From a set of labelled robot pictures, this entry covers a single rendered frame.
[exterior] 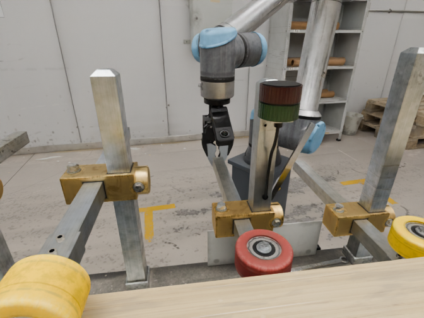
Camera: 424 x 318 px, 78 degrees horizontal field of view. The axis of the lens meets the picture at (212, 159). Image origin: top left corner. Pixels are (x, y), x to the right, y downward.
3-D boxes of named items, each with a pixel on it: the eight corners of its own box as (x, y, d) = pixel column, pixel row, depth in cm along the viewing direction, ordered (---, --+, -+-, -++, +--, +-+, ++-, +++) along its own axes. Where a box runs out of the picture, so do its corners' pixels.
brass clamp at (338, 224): (320, 220, 60) (323, 202, 58) (374, 216, 61) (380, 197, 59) (335, 239, 54) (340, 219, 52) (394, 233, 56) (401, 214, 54)
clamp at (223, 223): (211, 222, 55) (211, 202, 53) (273, 216, 57) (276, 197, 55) (216, 240, 50) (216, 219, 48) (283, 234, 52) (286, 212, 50)
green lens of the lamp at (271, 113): (252, 111, 42) (253, 98, 41) (288, 110, 43) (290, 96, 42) (264, 122, 36) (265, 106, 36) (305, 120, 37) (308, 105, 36)
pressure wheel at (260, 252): (228, 282, 44) (229, 228, 40) (274, 277, 45) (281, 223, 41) (239, 329, 37) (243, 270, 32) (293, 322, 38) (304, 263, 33)
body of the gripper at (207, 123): (226, 132, 81) (227, 93, 76) (231, 142, 74) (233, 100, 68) (201, 133, 80) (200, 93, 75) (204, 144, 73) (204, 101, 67)
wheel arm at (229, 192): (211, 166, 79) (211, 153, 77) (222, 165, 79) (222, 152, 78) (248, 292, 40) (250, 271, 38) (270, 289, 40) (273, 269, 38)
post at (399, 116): (342, 259, 64) (401, 47, 44) (355, 258, 65) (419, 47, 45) (351, 270, 61) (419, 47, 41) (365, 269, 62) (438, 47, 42)
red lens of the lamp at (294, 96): (253, 96, 41) (254, 81, 40) (290, 94, 42) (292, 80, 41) (265, 105, 35) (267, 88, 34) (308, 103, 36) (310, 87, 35)
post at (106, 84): (134, 291, 59) (94, 67, 39) (150, 289, 60) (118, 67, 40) (132, 305, 56) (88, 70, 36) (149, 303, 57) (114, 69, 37)
